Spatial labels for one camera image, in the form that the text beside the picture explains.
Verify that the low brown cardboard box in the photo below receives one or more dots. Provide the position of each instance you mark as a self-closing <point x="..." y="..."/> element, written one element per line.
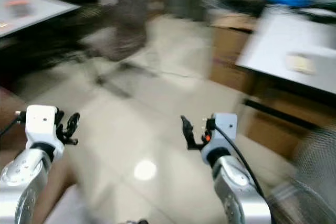
<point x="278" y="129"/>

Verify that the long white table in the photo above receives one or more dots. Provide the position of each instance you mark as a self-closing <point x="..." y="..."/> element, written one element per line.
<point x="278" y="40"/>

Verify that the grey brown office chair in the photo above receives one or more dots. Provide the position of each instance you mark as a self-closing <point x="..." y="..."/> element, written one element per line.
<point x="126" y="24"/>

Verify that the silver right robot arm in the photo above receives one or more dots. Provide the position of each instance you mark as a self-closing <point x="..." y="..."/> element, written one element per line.
<point x="239" y="192"/>

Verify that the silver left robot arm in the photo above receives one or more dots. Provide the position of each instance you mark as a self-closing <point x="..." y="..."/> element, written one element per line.
<point x="26" y="182"/>

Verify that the orange and grey container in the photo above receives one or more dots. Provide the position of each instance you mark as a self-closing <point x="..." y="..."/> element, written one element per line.
<point x="21" y="8"/>

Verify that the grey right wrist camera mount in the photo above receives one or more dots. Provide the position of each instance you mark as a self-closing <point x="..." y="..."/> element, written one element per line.
<point x="224" y="129"/>

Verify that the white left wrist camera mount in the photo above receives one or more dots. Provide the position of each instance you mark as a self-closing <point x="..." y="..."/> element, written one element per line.
<point x="41" y="121"/>

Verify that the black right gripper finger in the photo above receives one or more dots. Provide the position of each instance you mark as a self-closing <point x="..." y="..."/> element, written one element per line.
<point x="187" y="128"/>

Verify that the yellow snack packet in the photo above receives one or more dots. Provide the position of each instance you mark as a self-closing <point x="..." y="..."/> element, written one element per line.
<point x="301" y="63"/>

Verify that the small white table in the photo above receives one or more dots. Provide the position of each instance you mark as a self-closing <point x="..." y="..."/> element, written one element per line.
<point x="47" y="11"/>

